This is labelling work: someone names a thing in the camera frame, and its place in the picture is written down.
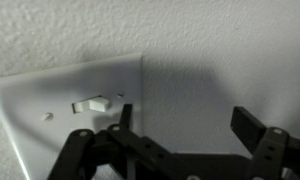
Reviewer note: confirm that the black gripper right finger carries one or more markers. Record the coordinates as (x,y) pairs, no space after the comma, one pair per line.
(273,149)

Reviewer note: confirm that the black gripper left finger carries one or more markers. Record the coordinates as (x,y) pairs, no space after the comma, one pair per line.
(128,154)

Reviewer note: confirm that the white toggle switch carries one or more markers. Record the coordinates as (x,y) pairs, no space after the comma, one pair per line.
(98,103)

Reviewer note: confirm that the white double switch plate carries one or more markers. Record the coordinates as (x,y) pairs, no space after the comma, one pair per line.
(37,113)

